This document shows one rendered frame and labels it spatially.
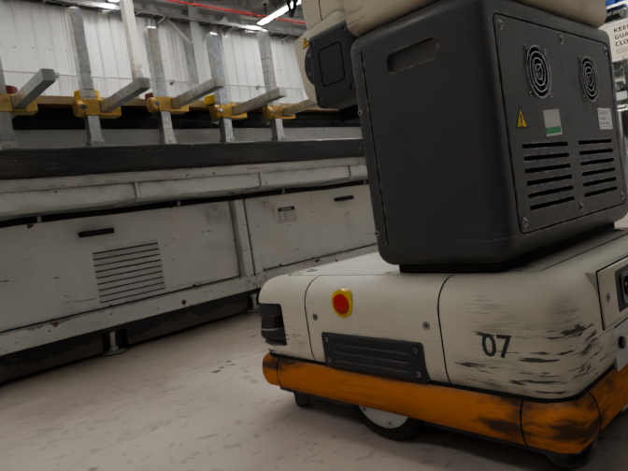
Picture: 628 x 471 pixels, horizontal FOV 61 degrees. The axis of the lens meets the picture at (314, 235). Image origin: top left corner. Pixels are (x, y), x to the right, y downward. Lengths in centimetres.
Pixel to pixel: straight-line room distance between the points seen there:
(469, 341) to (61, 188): 134
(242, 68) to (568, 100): 1070
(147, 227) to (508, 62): 157
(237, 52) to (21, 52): 410
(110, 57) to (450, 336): 963
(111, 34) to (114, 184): 856
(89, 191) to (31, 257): 32
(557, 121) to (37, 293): 163
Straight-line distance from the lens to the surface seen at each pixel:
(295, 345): 107
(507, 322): 77
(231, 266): 231
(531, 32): 95
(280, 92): 187
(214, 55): 213
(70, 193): 180
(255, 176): 214
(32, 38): 984
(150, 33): 202
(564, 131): 100
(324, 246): 265
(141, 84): 160
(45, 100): 198
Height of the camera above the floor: 42
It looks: 3 degrees down
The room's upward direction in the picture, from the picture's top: 8 degrees counter-clockwise
